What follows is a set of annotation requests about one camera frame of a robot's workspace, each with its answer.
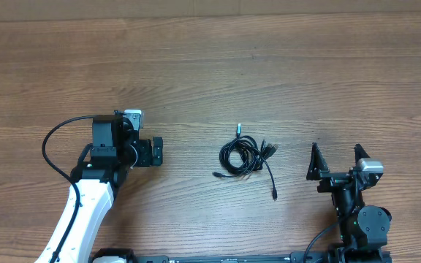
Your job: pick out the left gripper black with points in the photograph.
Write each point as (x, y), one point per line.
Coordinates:
(145, 158)

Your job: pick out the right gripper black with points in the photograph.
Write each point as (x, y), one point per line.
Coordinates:
(332, 180)

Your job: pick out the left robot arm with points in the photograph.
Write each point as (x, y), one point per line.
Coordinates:
(101, 169)

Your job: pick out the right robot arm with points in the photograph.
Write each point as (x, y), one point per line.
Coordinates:
(363, 228)

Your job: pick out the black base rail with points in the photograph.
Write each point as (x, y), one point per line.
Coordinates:
(228, 259)

